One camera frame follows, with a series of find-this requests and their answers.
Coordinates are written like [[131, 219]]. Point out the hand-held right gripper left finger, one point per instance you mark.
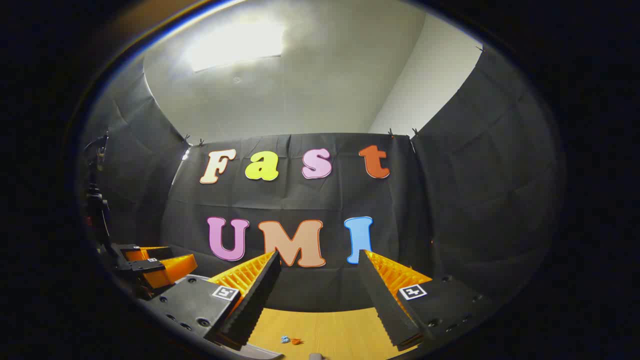
[[255, 305]]

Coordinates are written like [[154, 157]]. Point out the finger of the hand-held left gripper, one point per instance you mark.
[[145, 252], [170, 270]]

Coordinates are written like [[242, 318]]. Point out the wooden desktop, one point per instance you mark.
[[340, 330]]

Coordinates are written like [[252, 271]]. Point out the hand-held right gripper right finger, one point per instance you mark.
[[382, 305]]

